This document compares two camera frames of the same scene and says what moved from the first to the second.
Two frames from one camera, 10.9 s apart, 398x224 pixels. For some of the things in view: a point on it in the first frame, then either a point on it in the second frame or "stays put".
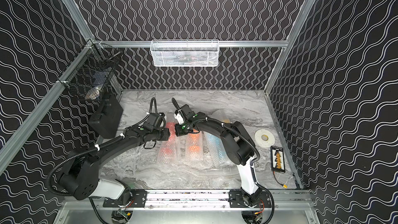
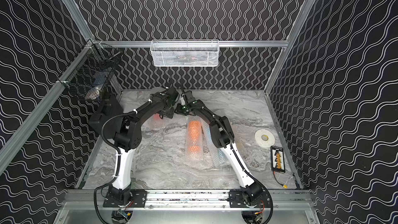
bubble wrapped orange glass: x=194 y=150 stays put
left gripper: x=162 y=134 → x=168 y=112
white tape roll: x=267 y=143 stays put
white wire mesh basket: x=186 y=53 stays put
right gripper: x=178 y=132 → x=178 y=111
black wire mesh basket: x=90 y=71 stays put
